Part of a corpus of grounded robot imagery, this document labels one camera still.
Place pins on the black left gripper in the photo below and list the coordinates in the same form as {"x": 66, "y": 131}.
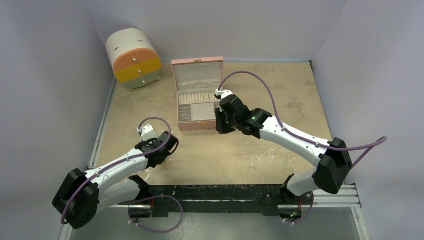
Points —
{"x": 151, "y": 141}

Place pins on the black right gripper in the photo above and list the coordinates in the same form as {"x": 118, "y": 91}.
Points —
{"x": 219, "y": 120}

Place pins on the pink jewelry box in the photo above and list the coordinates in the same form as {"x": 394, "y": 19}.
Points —
{"x": 196, "y": 80}

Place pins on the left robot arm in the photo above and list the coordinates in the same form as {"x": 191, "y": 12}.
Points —
{"x": 83, "y": 194}

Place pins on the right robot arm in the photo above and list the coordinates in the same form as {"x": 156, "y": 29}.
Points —
{"x": 330, "y": 166}

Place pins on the round pastel drawer organizer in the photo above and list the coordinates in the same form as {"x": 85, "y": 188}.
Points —
{"x": 134, "y": 61}

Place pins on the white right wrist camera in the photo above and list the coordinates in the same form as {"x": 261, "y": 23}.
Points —
{"x": 221, "y": 94}

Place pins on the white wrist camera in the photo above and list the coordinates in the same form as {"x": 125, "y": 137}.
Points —
{"x": 147, "y": 132}
{"x": 221, "y": 94}

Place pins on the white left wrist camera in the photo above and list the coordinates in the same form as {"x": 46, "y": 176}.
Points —
{"x": 147, "y": 132}

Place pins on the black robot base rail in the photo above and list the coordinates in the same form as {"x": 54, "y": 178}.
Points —
{"x": 270, "y": 200}

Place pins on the aluminium frame rail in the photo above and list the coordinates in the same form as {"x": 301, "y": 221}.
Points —
{"x": 347, "y": 197}

